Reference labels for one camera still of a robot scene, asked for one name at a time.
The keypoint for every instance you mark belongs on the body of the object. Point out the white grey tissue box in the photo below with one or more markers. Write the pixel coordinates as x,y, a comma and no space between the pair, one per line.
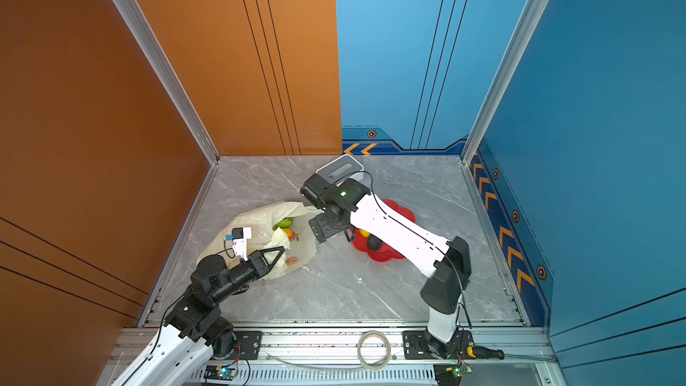
341,168

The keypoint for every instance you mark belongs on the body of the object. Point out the black avocado fruit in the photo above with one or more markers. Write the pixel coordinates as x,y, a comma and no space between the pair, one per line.
373,243

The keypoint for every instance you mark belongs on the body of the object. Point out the aluminium rail frame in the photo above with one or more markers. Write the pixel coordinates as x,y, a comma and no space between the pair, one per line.
361,353

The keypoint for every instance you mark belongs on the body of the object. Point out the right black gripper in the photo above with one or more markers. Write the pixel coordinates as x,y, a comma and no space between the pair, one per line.
322,231

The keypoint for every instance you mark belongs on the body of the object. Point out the left green circuit board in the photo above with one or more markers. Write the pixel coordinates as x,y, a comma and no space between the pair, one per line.
220,373

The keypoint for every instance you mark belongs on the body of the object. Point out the green circuit board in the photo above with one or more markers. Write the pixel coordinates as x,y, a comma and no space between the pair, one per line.
451,375
220,373

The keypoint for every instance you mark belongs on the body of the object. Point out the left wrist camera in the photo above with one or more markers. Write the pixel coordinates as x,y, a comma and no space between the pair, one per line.
235,244

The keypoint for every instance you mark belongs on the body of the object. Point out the cream plastic bag orange prints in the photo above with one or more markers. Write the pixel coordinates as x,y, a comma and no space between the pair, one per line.
261,220

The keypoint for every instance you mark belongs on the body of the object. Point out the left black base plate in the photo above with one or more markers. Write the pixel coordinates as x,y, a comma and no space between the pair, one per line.
238,345

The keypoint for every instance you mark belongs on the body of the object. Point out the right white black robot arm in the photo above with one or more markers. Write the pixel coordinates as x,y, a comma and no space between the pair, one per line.
446,264

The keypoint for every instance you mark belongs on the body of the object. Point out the red flower-shaped plate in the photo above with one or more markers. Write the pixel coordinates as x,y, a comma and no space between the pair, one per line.
386,253

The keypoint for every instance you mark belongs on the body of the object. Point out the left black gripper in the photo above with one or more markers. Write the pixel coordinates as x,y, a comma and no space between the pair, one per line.
258,263

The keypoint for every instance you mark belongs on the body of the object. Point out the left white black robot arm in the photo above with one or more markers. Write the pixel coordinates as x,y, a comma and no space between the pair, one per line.
194,330

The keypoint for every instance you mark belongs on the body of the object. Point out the yellow black screwdriver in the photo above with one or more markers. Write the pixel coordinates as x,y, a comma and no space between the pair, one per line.
480,352

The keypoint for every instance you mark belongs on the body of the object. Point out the right green circuit board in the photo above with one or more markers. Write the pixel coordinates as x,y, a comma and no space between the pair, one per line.
451,375

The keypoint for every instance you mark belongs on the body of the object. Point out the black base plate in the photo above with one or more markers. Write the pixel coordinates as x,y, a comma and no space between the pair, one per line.
422,345
238,345

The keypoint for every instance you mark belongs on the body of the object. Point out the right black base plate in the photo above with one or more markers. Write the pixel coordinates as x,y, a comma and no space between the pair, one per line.
422,345

